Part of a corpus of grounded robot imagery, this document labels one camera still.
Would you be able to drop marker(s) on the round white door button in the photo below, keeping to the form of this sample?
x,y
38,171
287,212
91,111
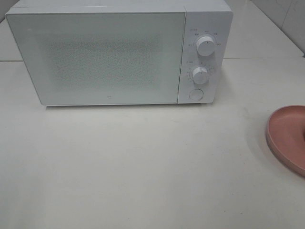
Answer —
x,y
196,95

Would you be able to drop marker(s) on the pink round plate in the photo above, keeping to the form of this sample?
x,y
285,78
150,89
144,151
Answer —
x,y
285,136

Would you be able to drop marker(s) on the lower white microwave knob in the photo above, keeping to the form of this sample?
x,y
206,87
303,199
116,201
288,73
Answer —
x,y
200,75

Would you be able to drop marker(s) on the white microwave knob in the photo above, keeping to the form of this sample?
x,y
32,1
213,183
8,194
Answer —
x,y
200,75
205,45

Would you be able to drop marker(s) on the upper white microwave knob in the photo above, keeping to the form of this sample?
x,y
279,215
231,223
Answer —
x,y
205,45

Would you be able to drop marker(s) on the white microwave oven body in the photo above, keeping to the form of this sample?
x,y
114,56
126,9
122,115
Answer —
x,y
213,17

